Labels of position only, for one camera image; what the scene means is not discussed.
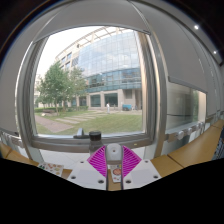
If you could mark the clear bottle with black cap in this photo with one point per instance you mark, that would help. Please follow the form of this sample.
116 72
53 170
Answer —
95 141

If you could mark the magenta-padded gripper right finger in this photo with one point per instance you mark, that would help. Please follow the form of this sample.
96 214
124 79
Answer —
141 173

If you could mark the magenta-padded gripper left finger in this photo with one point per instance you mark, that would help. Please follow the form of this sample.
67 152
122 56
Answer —
86 173

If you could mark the grey window frame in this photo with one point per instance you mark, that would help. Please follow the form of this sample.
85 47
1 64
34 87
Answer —
60 143

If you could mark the small white charger block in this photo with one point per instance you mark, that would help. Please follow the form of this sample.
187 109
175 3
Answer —
114 153

